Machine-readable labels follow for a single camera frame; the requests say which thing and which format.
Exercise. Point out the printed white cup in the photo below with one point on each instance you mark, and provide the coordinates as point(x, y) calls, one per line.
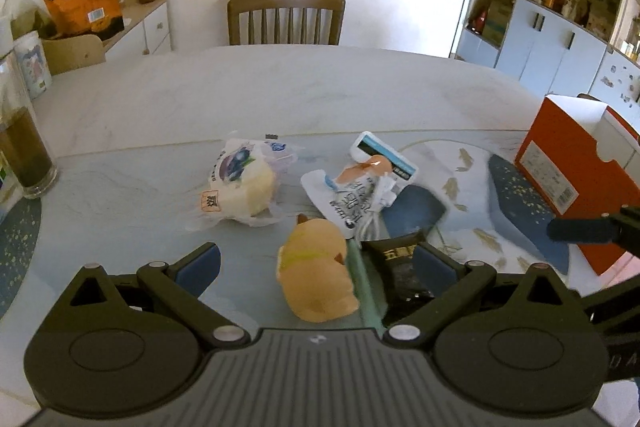
point(34, 67)

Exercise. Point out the red cardboard box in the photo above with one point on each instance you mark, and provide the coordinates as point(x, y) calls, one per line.
point(575, 187)

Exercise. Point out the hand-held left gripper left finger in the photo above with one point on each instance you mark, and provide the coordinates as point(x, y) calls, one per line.
point(199, 268)

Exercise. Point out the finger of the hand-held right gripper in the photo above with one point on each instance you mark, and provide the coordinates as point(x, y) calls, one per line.
point(580, 231)
point(612, 294)

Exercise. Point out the white bread packet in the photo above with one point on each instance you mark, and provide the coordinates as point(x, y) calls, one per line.
point(245, 187)

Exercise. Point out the blue white packet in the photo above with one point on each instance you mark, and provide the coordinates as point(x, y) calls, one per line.
point(387, 154)

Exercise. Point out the white wood wall cabinet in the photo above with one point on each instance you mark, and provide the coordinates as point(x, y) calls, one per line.
point(555, 47)

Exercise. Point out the white marble desktop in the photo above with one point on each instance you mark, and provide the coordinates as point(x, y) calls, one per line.
point(250, 92)

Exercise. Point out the white pouch with orange cap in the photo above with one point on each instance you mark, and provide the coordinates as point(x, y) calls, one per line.
point(350, 204)

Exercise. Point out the tan plush dog toy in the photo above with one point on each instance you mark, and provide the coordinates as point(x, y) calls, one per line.
point(315, 267)

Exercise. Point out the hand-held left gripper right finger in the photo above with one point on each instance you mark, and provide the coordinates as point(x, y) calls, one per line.
point(432, 269)

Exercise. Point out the printed cardboard carton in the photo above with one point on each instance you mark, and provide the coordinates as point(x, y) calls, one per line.
point(500, 24)

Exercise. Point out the brown cardboard box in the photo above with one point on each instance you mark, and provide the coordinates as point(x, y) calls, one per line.
point(72, 54)

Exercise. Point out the glass of dark liquid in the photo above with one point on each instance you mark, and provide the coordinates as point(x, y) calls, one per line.
point(25, 147)

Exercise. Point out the white green plastic bag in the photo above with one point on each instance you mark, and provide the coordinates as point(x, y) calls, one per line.
point(22, 7)

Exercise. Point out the black gold snack packet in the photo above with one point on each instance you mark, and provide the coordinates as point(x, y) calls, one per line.
point(397, 269)

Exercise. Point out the white side cabinet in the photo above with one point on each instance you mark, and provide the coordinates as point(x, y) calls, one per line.
point(145, 32)

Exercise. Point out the red bottle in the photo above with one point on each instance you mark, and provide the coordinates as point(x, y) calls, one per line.
point(479, 21)

